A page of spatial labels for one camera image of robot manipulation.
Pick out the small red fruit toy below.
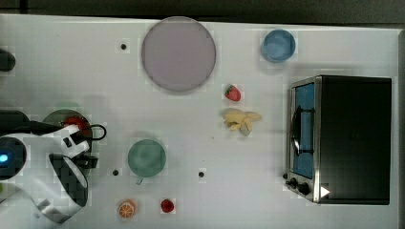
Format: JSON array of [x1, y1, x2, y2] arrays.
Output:
[[160, 199, 175, 213]]

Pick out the green mug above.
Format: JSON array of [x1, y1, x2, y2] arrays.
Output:
[[127, 139, 166, 185]]

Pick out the blue cup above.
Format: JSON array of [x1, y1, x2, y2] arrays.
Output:
[[261, 30, 296, 63]]

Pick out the red plush strawberry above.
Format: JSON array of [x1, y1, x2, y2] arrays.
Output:
[[224, 85, 242, 102]]

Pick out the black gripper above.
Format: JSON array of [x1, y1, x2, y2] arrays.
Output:
[[75, 155, 98, 169]]

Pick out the silver toaster oven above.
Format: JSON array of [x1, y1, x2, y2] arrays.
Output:
[[283, 75, 392, 205]]

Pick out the grey round plate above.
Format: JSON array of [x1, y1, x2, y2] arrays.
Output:
[[141, 16, 216, 93]]

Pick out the black round bowl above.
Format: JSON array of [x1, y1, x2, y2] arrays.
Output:
[[0, 110, 31, 135]]

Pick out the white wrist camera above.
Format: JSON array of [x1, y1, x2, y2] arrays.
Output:
[[62, 132, 89, 151]]

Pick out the orange slice toy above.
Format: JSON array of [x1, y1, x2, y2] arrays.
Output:
[[117, 199, 137, 219]]

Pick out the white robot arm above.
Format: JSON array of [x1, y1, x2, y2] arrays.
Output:
[[1, 125, 90, 229]]

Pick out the yellow plush banana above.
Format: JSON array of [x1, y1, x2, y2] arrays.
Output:
[[223, 109, 262, 136]]

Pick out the dark grey cup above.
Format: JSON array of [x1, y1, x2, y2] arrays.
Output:
[[0, 50, 15, 72]]

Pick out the green oval strainer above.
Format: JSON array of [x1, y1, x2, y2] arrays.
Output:
[[43, 101, 93, 147]]

